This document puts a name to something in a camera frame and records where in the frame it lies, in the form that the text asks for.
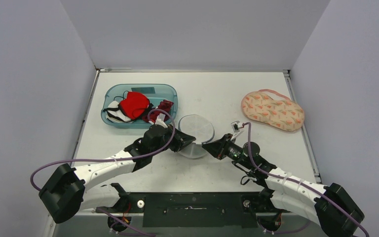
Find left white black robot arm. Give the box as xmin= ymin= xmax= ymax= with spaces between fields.
xmin=38 ymin=125 xmax=196 ymax=224

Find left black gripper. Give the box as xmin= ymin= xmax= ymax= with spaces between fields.
xmin=151 ymin=124 xmax=195 ymax=157

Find peach floral padded bra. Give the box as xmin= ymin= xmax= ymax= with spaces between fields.
xmin=241 ymin=89 xmax=305 ymax=132

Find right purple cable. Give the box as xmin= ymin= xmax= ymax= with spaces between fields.
xmin=241 ymin=122 xmax=372 ymax=237

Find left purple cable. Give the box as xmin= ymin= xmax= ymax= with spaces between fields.
xmin=30 ymin=109 xmax=176 ymax=192

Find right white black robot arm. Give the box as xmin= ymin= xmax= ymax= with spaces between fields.
xmin=202 ymin=134 xmax=365 ymax=237

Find dark red lace bra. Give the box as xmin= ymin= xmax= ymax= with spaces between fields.
xmin=141 ymin=100 xmax=174 ymax=123

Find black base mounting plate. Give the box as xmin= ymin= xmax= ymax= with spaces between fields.
xmin=102 ymin=192 xmax=282 ymax=228

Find purple cable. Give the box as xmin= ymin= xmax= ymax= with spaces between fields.
xmin=30 ymin=109 xmax=176 ymax=192
xmin=241 ymin=122 xmax=372 ymax=237

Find teal plastic bin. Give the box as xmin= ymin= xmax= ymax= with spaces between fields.
xmin=101 ymin=84 xmax=178 ymax=129

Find white black bra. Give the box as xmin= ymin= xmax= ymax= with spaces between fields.
xmin=102 ymin=101 xmax=132 ymax=123

